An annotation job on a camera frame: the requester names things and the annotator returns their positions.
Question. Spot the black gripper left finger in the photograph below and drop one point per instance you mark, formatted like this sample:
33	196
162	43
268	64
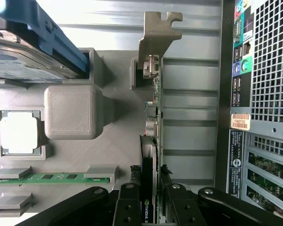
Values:
127	207

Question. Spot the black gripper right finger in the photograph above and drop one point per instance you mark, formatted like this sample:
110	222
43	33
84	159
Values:
179	207

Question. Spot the grey printed parts rack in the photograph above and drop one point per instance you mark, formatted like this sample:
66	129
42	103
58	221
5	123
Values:
122	150

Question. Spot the green RAM stick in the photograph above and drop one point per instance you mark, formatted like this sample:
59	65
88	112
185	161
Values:
49	176

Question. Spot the orange barcode sticker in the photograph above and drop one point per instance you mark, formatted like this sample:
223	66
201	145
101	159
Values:
240	121

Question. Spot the silver CPU chip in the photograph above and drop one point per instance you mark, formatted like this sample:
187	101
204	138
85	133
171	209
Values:
19	131

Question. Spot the black open PC case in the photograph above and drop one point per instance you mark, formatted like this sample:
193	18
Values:
268	70

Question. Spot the hard disk in blue caddy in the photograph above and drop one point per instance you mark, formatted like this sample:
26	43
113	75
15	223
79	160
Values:
14	58

